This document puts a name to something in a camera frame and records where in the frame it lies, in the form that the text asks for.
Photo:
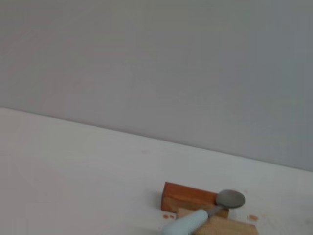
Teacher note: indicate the red-brown wooden block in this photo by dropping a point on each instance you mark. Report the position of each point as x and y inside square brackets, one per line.
[188, 195]

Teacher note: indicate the light notched wooden block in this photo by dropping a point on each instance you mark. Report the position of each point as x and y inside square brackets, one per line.
[230, 226]

